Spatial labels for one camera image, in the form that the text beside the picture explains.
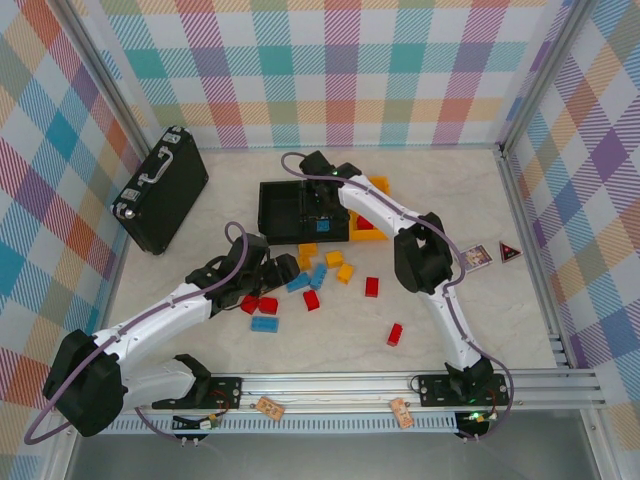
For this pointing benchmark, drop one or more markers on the yellow lego brick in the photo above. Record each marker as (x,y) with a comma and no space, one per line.
(304,262)
(307,248)
(345,274)
(334,259)

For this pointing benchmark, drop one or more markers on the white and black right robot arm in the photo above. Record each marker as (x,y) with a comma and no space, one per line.
(455,320)

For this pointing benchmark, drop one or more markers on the black two-compartment container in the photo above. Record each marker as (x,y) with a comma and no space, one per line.
(280,205)

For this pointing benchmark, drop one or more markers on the yellow plastic bin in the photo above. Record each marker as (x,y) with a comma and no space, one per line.
(382,184)

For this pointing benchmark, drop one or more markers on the orange paper tag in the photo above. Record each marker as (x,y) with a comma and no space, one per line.
(270,407)
(402,412)

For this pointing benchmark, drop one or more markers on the yellow left power connector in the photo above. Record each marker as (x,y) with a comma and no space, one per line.
(207,424)

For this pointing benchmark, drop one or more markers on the yellow power connector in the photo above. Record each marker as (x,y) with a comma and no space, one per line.
(477,416)
(207,424)

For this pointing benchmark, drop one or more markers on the colourful picture card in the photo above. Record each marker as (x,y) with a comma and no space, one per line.
(475,257)

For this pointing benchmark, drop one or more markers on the red and black triangle badge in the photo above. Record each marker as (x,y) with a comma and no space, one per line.
(509,254)

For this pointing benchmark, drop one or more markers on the yellow right power connector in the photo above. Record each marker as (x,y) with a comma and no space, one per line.
(477,416)

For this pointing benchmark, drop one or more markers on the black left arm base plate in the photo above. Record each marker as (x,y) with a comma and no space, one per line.
(227,390)

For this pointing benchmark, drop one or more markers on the aluminium mounting rail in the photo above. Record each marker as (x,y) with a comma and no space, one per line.
(325,387)

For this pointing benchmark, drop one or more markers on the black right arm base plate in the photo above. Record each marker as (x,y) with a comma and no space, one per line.
(430,390)

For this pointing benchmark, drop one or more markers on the aluminium side rail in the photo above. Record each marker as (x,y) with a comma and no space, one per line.
(532,250)

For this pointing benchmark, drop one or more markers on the aluminium frame post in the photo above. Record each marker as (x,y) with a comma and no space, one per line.
(545,75)
(102,75)

